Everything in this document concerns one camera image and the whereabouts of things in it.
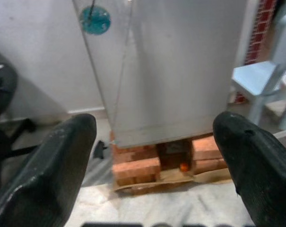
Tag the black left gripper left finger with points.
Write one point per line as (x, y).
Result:
(43, 179)

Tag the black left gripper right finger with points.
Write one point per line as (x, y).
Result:
(258, 175)

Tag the silver fridge door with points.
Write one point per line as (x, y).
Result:
(180, 71)

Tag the small silver fridge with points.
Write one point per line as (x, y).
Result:
(105, 71)

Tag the red clay brick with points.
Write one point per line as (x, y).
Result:
(133, 151)
(211, 164)
(135, 169)
(204, 150)

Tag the small black floor object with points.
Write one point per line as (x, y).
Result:
(99, 150)

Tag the small orange object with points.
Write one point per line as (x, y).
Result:
(184, 166)

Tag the brown cardboard sheet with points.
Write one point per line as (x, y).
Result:
(171, 183)

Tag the black office chair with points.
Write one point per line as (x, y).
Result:
(3, 94)

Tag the light blue plastic chair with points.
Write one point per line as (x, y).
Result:
(258, 80)

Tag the teal round sticker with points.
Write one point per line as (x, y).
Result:
(94, 21)

